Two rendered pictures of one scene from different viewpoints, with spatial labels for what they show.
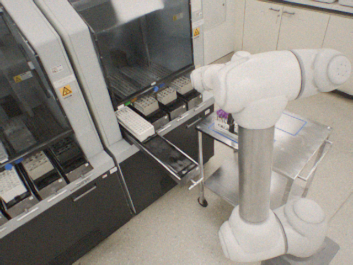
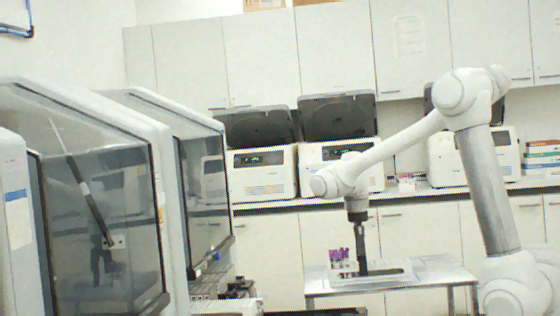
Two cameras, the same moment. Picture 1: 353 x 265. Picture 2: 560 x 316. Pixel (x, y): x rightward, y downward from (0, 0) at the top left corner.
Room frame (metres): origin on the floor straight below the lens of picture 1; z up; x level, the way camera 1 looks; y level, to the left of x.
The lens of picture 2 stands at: (-0.38, 1.57, 1.42)
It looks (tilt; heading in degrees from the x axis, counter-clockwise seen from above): 3 degrees down; 314
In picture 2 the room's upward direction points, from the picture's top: 5 degrees counter-clockwise
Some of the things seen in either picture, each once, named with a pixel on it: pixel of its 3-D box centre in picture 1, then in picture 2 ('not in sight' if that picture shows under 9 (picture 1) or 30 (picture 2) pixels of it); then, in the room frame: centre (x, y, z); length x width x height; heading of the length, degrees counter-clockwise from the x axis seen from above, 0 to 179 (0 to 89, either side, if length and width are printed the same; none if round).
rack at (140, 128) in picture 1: (133, 123); (209, 314); (1.27, 0.24, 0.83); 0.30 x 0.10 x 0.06; 35
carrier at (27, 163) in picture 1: (36, 162); not in sight; (1.02, 0.75, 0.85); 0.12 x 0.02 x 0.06; 125
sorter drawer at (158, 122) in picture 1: (132, 102); not in sight; (1.57, 0.27, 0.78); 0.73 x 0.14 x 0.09; 35
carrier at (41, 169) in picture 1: (41, 169); not in sight; (0.97, 0.71, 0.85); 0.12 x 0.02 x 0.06; 126
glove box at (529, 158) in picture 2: not in sight; (542, 157); (1.48, -2.98, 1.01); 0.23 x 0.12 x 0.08; 35
